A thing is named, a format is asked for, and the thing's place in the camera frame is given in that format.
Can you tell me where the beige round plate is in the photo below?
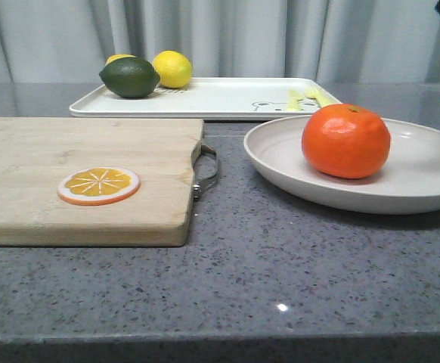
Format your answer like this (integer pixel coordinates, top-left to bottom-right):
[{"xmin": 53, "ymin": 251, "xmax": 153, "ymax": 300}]
[{"xmin": 243, "ymin": 114, "xmax": 440, "ymax": 216}]

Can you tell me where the orange mandarin fruit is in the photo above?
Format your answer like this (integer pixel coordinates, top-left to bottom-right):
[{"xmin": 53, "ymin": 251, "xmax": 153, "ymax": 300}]
[{"xmin": 301, "ymin": 104, "xmax": 391, "ymax": 179}]

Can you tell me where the white rectangular tray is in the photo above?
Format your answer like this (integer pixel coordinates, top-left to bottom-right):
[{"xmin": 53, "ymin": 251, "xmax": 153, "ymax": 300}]
[{"xmin": 70, "ymin": 77, "xmax": 339, "ymax": 121}]

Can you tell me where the grey curtain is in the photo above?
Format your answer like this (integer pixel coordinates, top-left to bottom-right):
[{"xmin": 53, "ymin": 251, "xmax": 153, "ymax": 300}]
[{"xmin": 0, "ymin": 0, "xmax": 440, "ymax": 83}]

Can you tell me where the yellow plastic fork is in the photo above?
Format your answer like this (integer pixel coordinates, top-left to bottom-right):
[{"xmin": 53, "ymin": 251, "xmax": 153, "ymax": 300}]
[{"xmin": 305, "ymin": 86, "xmax": 338, "ymax": 108}]

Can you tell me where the yellow lemon right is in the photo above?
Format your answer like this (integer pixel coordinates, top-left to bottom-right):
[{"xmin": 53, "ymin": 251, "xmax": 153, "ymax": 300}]
[{"xmin": 153, "ymin": 50, "xmax": 193, "ymax": 88}]

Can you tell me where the green lime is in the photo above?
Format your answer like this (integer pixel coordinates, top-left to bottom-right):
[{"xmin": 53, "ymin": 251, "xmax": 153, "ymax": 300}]
[{"xmin": 99, "ymin": 57, "xmax": 160, "ymax": 98}]

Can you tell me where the yellow lemon behind lime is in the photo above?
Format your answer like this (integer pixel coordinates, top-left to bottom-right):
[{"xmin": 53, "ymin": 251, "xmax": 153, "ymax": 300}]
[{"xmin": 105, "ymin": 54, "xmax": 135, "ymax": 65}]

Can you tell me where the orange slice toy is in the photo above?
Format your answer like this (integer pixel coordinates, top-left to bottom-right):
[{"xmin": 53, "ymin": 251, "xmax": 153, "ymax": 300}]
[{"xmin": 57, "ymin": 166, "xmax": 141, "ymax": 206}]

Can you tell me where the wooden cutting board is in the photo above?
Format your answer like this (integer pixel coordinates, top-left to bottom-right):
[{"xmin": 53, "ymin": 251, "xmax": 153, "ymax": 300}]
[{"xmin": 0, "ymin": 117, "xmax": 203, "ymax": 247}]

